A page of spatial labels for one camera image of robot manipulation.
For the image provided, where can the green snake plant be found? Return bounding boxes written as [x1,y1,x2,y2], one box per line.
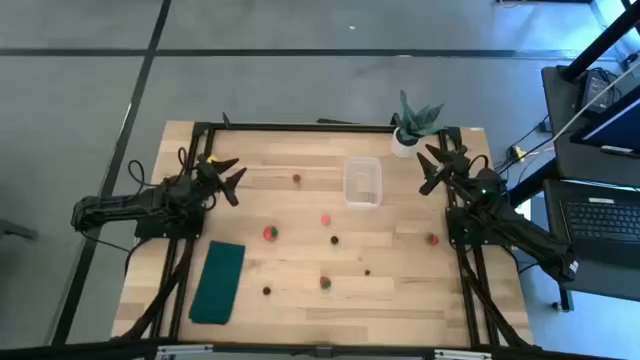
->
[397,89,446,142]

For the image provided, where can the black slanted pole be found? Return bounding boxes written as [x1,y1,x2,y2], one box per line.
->
[562,0,640,82]

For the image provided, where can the dark green folded cloth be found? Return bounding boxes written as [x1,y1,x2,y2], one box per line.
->
[188,240,247,325]

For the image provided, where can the black power adapter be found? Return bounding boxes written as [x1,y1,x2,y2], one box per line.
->
[579,68,614,114]

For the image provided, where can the black floor cables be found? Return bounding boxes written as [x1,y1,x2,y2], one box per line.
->
[492,115,557,175]

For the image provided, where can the black laptop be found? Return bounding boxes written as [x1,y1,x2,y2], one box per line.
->
[559,195,640,269]

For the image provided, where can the grey floor object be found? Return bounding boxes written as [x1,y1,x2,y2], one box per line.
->
[0,218,39,242]

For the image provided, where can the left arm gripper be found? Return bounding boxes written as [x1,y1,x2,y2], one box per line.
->
[195,155,248,208]

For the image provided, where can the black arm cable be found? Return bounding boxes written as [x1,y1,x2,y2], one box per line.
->
[127,147,191,191]
[467,153,492,174]

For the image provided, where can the black computer monitor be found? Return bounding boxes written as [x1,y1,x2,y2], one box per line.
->
[569,84,640,160]

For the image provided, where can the dark desk with laptop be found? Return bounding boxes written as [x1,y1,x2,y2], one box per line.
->
[543,178,640,312]

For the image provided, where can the black aluminium table frame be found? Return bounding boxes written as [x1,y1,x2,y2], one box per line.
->
[112,112,536,351]

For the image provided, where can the clear plastic tupperware container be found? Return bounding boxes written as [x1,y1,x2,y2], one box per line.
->
[343,156,384,209]

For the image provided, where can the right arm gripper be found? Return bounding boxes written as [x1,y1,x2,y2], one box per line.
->
[416,143,475,197]

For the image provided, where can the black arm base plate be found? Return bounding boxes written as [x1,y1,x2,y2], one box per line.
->
[133,218,205,241]
[446,206,501,247]

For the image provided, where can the white hanging cable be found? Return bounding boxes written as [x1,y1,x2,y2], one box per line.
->
[549,59,640,144]

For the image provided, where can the dark desk with monitor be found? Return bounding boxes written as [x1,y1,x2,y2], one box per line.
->
[541,64,640,182]

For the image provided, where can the black crossbar with silver brackets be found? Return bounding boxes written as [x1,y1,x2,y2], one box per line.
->
[0,337,640,360]

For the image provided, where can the white plant pot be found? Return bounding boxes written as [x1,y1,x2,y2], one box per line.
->
[389,127,421,159]

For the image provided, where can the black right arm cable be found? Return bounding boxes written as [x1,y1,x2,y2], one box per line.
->
[467,153,492,174]

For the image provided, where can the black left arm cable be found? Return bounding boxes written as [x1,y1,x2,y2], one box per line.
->
[127,147,191,191]

